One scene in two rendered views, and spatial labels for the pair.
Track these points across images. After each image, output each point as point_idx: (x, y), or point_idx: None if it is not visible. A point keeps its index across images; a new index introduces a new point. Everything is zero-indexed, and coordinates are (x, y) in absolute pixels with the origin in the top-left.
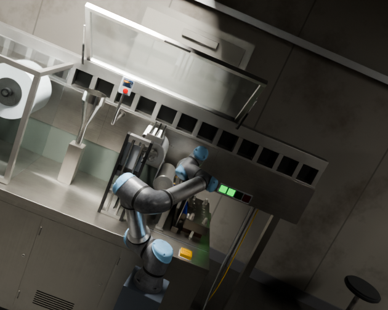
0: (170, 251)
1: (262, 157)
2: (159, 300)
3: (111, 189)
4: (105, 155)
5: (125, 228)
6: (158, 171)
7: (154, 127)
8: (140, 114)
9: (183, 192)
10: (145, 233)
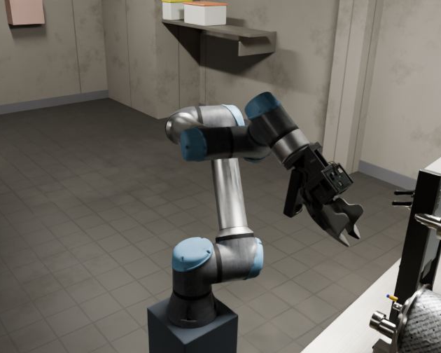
0: (180, 253)
1: None
2: (152, 308)
3: (421, 286)
4: None
5: (355, 347)
6: None
7: None
8: None
9: (178, 123)
10: (220, 226)
